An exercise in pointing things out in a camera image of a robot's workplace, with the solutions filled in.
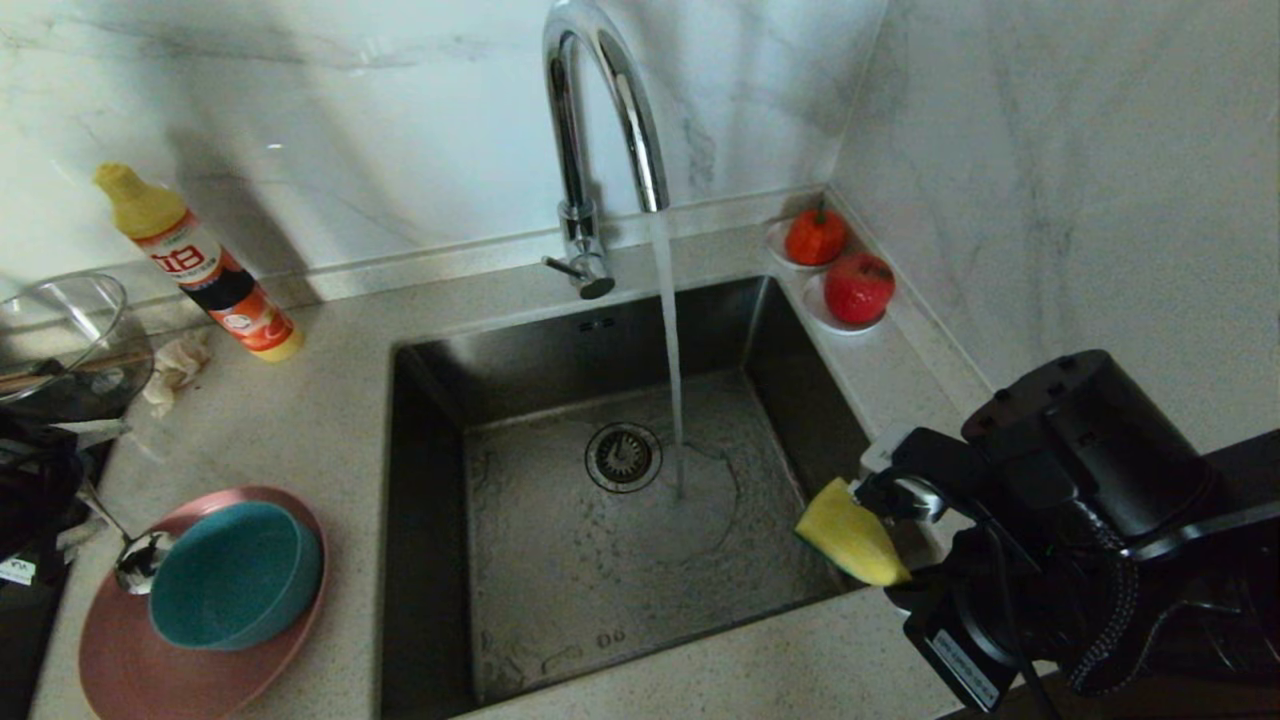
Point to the yellow capped dish soap bottle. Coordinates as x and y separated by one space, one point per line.
205 270

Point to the clear running water stream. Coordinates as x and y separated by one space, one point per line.
668 300

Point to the crumpled beige tissue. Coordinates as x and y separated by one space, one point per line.
175 368

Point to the clear glass bowl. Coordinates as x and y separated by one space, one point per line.
62 318

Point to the yellow green sponge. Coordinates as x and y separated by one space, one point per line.
850 535

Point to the teal bowl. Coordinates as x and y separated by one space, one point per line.
235 580

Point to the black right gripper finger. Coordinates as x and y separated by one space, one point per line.
905 497
925 595

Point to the brown wooden stick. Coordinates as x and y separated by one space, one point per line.
60 373

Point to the red apple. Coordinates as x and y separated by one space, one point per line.
859 288

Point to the metal spoon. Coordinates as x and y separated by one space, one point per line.
145 565

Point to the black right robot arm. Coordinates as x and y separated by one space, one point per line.
1240 590

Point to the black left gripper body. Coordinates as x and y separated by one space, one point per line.
35 490

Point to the small white dish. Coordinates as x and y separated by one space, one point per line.
776 247
813 303

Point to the chrome gooseneck faucet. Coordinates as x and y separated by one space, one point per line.
577 150

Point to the pink plate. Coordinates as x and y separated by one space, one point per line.
120 680

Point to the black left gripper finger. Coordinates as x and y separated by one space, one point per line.
80 535
100 433

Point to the black stove top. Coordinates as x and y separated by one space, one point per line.
25 680

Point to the stainless steel sink basin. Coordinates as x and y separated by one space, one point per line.
600 600

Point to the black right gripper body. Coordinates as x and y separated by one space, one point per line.
1090 450

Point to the round metal drain strainer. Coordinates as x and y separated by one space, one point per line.
622 456

